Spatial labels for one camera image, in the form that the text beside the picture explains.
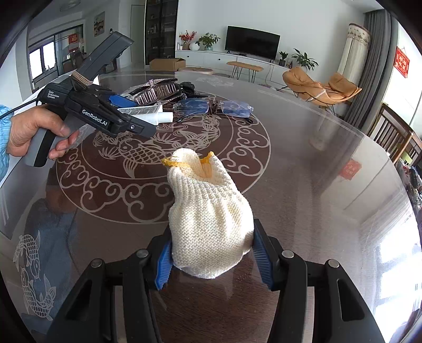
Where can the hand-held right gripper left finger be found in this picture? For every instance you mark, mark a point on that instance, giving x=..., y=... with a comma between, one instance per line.
x=163, y=267

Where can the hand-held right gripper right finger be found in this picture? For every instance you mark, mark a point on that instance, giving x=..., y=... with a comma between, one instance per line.
x=263, y=264

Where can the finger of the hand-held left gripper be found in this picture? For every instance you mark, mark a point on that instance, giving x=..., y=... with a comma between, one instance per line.
x=120, y=100
x=135, y=127

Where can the white plastic tube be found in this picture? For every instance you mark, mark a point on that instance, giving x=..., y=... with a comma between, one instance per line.
x=161, y=117

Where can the rhinestone hair clip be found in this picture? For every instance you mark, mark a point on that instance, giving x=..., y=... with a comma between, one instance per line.
x=155, y=92

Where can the cream knit glove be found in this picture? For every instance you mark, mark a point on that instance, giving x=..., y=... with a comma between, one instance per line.
x=207, y=224

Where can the black bow hair clip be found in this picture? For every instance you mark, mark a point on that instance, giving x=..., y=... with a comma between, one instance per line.
x=188, y=88

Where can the person's left forearm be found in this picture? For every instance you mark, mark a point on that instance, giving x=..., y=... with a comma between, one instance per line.
x=4, y=138

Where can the person's left hand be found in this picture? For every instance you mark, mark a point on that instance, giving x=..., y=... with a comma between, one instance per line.
x=29, y=125

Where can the silver white tube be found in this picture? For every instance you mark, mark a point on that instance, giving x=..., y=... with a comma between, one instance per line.
x=145, y=109

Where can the cardboard box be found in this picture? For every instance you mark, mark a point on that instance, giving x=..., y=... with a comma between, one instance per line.
x=166, y=64

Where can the blue lens eyeglasses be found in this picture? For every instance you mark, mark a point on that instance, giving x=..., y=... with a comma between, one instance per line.
x=194, y=106

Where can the red door poster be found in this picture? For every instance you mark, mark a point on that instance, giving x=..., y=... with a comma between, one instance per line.
x=74, y=42

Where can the dark display cabinet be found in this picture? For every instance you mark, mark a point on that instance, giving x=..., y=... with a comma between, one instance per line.
x=161, y=33

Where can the beige pet bed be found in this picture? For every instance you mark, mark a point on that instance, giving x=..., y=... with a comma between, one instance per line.
x=197, y=70

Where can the white round vase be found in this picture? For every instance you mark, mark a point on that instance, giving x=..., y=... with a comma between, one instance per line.
x=194, y=46

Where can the red flower arrangement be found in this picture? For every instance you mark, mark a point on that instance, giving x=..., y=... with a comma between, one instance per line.
x=187, y=37

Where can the white TV cabinet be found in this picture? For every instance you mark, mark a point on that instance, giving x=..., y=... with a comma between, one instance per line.
x=211, y=57

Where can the green potted plant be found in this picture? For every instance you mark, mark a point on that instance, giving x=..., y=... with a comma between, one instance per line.
x=207, y=40

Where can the ceiling lamp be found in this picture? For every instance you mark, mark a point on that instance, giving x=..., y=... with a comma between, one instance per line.
x=72, y=2

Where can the wooden bench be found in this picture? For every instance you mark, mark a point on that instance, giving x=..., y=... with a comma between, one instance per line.
x=244, y=66

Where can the black television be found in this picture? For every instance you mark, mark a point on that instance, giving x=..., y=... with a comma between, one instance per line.
x=252, y=41

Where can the small potted plant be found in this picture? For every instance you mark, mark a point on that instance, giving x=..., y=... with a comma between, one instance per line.
x=283, y=58

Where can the orange rocking chair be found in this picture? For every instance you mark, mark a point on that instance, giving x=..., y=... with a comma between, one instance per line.
x=306, y=84

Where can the large leafy potted plant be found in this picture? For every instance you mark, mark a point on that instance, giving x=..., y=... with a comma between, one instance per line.
x=304, y=59

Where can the wooden chair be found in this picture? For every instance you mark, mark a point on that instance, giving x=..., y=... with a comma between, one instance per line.
x=392, y=132

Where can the grey curtain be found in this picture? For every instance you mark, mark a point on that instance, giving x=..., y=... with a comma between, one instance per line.
x=376, y=66

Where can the covered standing air conditioner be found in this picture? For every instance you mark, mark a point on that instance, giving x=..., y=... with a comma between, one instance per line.
x=355, y=49

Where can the wall painting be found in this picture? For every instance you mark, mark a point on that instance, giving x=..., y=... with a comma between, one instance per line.
x=99, y=23

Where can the red wall decoration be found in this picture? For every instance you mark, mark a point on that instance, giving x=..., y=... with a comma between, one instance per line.
x=402, y=62

